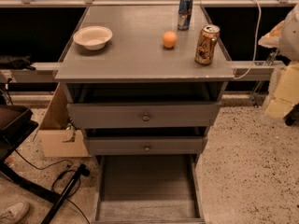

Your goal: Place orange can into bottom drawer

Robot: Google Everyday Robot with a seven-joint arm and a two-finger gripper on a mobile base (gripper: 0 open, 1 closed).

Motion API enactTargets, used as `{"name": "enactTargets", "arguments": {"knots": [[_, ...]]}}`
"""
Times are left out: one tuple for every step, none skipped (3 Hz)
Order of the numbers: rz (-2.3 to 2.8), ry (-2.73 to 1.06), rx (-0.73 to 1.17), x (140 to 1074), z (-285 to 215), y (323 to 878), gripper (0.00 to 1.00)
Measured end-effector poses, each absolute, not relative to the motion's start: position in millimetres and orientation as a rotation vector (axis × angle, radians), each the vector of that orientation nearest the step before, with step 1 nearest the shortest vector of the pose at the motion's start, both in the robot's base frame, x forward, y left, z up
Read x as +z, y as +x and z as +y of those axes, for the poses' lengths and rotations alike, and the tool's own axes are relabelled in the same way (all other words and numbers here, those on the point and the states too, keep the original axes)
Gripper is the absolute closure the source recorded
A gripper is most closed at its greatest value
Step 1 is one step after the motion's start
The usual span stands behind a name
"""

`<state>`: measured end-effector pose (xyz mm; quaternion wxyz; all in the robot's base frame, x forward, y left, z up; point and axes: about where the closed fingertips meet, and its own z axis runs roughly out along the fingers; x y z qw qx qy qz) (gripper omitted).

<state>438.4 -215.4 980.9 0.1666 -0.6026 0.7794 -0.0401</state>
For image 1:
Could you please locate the middle grey drawer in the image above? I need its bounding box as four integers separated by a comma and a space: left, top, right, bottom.
84, 136, 207, 155

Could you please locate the cardboard box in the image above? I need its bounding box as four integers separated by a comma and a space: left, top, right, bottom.
37, 85, 89, 158

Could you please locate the white shoe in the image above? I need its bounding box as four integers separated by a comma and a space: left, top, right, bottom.
0, 202, 30, 224

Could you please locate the white cable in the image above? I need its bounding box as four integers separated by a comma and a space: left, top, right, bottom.
234, 0, 263, 80

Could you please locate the black chair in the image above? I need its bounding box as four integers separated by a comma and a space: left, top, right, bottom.
0, 105, 60, 203

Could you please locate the white bowl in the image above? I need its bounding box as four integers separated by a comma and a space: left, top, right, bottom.
73, 26, 113, 50

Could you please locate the orange soda can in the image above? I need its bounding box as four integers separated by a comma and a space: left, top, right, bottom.
194, 24, 221, 65

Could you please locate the orange fruit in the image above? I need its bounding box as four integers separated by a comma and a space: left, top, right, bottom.
163, 32, 177, 49

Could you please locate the black stand leg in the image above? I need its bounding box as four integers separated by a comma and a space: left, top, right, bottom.
41, 164, 90, 224

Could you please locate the grey drawer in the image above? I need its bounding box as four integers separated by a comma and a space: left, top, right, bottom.
92, 155, 206, 224
84, 136, 207, 155
67, 102, 221, 129

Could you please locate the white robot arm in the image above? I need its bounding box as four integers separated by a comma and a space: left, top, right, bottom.
258, 5, 299, 119

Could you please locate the black cable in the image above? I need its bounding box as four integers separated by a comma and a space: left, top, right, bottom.
13, 148, 92, 224

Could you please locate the top grey drawer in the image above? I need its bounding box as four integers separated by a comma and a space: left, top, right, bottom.
67, 102, 221, 129

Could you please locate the bottom grey drawer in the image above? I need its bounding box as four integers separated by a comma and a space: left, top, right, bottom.
92, 155, 206, 224

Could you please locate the blue energy drink can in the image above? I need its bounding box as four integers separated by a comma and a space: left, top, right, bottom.
178, 0, 193, 31

